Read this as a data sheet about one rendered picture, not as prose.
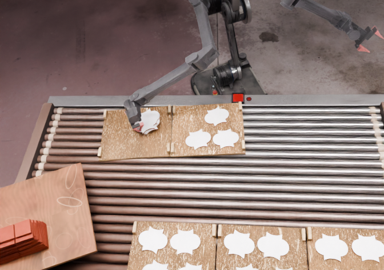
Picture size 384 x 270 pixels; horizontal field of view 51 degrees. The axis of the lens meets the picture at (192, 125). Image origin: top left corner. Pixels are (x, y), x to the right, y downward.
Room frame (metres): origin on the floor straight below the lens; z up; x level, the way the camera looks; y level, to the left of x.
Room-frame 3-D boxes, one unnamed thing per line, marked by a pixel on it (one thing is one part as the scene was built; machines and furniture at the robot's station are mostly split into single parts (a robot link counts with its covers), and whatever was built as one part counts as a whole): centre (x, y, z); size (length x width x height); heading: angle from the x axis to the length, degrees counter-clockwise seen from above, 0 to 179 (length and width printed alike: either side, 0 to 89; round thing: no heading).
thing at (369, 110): (1.47, -0.11, 0.90); 1.95 x 0.05 x 0.05; 77
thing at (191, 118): (1.32, -0.09, 0.93); 0.41 x 0.35 x 0.02; 81
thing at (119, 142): (1.39, 0.32, 0.93); 0.41 x 0.35 x 0.02; 83
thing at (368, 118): (1.42, -0.10, 0.90); 1.95 x 0.05 x 0.05; 77
